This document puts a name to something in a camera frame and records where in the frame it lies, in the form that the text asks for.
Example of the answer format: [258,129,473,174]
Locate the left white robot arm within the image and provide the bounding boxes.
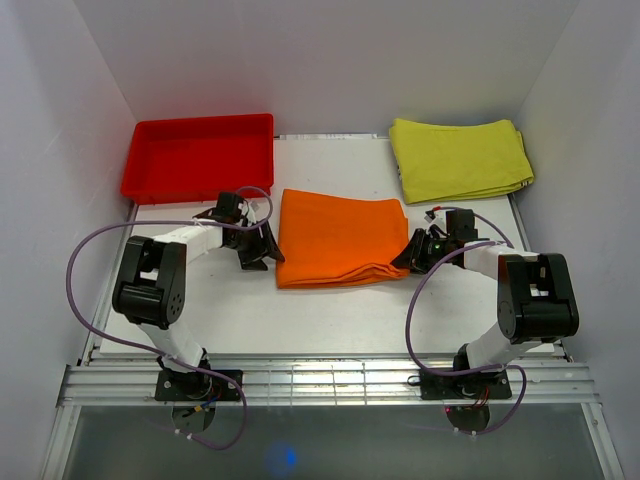
[112,192,285,400]

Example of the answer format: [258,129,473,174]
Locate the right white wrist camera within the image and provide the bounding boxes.
[424,207,446,229]

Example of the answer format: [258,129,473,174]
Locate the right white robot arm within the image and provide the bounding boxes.
[392,207,579,405]

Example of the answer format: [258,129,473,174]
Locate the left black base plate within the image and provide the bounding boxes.
[154,370,240,403]

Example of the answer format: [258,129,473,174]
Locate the red plastic tray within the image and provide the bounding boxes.
[120,113,274,206]

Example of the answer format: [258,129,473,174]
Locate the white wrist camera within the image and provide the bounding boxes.
[424,207,446,229]
[238,200,259,227]

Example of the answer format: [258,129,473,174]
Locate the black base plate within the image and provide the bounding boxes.
[418,371,512,400]
[154,370,240,403]

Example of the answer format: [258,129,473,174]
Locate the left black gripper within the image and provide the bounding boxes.
[227,218,285,271]

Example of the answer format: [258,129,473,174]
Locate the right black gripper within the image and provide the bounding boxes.
[390,228,454,275]

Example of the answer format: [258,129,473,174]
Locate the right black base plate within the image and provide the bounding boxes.
[418,371,512,400]

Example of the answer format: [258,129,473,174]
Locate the orange trousers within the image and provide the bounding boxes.
[276,189,409,289]

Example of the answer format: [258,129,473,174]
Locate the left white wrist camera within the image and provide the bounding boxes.
[238,200,259,227]

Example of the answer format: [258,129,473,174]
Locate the folded yellow trousers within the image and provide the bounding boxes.
[389,118,534,204]

